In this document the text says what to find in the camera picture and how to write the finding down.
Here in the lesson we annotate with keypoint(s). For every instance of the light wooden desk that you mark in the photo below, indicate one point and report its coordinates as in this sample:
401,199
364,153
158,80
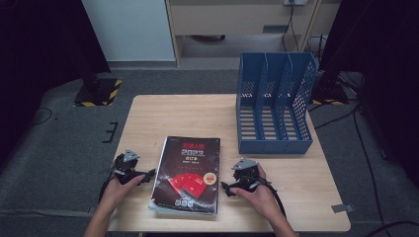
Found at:
227,18

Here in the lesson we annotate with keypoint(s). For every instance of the person's right hand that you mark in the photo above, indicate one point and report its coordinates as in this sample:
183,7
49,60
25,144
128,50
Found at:
263,200

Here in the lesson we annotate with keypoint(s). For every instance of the white power socket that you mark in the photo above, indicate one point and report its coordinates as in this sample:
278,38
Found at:
294,2

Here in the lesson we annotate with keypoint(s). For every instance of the white panel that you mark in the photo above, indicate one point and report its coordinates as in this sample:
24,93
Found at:
128,29

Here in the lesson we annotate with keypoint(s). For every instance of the person's left hand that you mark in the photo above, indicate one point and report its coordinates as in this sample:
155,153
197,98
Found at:
117,196

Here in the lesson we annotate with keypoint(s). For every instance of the yellow-black striped stand base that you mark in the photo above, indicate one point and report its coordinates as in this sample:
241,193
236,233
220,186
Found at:
331,92
99,94

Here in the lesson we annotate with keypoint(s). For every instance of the black and red magazine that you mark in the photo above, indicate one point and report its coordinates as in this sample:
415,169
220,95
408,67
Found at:
187,164

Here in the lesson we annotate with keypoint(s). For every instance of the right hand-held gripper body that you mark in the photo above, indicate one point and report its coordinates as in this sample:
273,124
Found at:
247,176

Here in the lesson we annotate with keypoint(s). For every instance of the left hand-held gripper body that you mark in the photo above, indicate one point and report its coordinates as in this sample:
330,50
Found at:
126,171

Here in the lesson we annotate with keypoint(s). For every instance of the grey tape piece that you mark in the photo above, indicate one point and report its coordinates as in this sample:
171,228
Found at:
342,208

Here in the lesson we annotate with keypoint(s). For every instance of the blue file rack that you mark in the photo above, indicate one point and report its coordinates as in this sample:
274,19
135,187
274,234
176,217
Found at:
273,146

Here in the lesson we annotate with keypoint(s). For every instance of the black curtain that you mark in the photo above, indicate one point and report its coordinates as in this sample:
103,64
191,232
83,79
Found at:
385,49
42,49

